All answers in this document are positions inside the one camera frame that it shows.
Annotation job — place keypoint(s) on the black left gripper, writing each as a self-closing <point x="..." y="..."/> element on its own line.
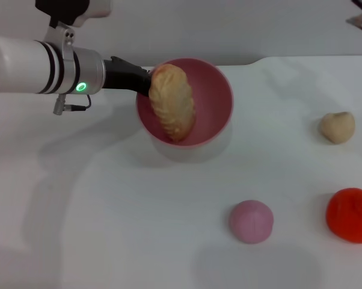
<point x="121" y="75"/>

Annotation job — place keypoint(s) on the orange striped bread roll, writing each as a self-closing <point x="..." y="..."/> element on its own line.
<point x="172" y="99"/>

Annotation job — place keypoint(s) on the pink plastic bowl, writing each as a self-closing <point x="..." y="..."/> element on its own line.
<point x="214" y="102"/>

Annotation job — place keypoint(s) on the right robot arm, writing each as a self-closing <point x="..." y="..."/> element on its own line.
<point x="361" y="19"/>

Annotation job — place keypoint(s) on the red-orange round bread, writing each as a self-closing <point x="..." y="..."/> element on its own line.
<point x="350" y="215"/>

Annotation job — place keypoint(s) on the pink round bun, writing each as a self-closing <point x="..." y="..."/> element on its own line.
<point x="250" y="221"/>

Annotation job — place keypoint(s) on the beige heart-shaped bun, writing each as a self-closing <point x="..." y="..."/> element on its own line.
<point x="337" y="128"/>

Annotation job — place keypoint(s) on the left wrist camera housing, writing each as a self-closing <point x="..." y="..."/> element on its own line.
<point x="72" y="10"/>

